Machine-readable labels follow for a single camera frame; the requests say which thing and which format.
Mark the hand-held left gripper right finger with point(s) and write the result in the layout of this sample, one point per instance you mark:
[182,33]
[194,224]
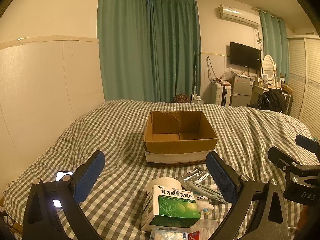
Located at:
[222,177]

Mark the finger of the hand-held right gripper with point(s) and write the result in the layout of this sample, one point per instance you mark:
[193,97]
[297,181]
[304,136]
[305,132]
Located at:
[281,158]
[308,143]

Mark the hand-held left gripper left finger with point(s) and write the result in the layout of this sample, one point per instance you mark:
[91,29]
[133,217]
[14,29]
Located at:
[90,174]

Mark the clear packaged grey tool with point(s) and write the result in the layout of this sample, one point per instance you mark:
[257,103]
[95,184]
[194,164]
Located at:
[205,191]

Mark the silver foil packet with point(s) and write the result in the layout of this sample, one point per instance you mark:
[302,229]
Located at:
[195,175]

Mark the small white toy figure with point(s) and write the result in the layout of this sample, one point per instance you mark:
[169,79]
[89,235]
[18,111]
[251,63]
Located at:
[203,202]

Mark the clear plastic container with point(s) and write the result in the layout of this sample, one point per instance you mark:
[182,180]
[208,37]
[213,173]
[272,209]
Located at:
[208,227]

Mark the green medicine box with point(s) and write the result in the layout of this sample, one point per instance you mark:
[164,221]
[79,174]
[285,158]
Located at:
[175,207]

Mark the cardboard box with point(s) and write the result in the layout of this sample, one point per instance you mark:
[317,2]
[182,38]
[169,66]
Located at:
[175,147]

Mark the white tape roll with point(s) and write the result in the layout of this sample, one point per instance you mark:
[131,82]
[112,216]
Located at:
[165,182]

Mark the small red packet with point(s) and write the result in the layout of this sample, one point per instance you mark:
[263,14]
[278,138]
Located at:
[193,236]

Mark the white tissue packet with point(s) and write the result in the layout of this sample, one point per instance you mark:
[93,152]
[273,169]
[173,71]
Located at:
[165,235]

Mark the white smartphone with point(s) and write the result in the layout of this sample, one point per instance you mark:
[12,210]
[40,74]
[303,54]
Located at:
[63,175]

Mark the black bag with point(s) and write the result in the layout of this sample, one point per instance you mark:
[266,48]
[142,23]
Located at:
[272,100]

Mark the cream louvered wardrobe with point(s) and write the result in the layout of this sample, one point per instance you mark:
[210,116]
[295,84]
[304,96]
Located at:
[307,85]

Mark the cream dressing table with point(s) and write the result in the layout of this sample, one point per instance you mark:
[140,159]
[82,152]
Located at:
[256,92]

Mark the silver fridge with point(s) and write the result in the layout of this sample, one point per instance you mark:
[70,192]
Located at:
[241,90]

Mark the clear water bottle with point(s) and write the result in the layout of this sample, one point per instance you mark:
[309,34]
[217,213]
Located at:
[198,100]

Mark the white suitcase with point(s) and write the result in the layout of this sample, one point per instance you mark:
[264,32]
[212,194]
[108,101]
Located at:
[220,93]

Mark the white oval mirror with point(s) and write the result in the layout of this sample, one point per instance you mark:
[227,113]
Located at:
[268,65]

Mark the brown patterned bag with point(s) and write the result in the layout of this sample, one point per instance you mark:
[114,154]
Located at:
[182,98]

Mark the clear plastic bag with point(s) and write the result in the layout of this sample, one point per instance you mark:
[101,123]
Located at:
[226,75]

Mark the white pole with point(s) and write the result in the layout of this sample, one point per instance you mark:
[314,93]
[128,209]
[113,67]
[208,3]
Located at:
[195,75]

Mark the green curtain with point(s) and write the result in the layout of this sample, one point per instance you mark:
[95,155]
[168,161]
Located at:
[273,42]
[122,42]
[175,50]

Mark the white air conditioner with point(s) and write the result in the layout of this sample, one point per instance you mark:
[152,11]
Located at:
[237,15]

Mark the black wall television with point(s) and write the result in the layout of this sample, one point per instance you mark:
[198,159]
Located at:
[245,56]

